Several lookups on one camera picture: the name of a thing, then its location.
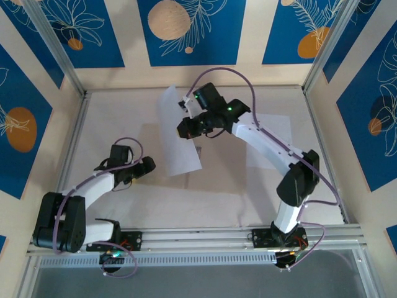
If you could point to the blue floral wall panel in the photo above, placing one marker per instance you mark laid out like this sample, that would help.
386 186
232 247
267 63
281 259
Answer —
102 52
356 124
217 46
279 46
37 105

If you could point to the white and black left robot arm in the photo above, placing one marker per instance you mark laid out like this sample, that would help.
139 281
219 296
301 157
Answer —
93 189

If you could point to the aluminium right corner post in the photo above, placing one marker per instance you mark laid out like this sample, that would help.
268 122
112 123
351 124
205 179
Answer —
332 46

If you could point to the aluminium left side rail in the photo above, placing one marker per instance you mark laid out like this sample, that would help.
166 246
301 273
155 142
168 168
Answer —
77 124

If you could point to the aluminium left corner post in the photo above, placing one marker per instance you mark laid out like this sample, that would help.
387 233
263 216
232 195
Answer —
56 46

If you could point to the aluminium front frame rail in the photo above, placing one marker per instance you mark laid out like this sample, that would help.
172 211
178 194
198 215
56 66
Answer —
201 239

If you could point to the black base electronics board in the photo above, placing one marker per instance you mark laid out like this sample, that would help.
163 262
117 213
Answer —
283 262
113 264

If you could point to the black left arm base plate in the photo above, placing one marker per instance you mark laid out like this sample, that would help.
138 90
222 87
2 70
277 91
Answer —
135 240

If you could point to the black left base electronics board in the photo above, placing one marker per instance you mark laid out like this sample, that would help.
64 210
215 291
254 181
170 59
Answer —
113 264

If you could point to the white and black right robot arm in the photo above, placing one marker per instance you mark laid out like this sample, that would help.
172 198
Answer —
263 139

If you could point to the aluminium corner post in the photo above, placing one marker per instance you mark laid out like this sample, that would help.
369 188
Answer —
56 46
332 46

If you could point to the white paper sheet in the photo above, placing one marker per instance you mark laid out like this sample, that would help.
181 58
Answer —
276 122
176 149

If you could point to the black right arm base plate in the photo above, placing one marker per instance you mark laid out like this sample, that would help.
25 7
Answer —
259 239

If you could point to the black right base electronics board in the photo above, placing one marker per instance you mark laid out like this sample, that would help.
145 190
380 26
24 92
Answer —
283 262

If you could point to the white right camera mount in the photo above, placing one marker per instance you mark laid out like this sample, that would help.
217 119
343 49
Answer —
189 107

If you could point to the brown cardboard folder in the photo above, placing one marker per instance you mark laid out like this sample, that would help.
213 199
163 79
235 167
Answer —
223 174

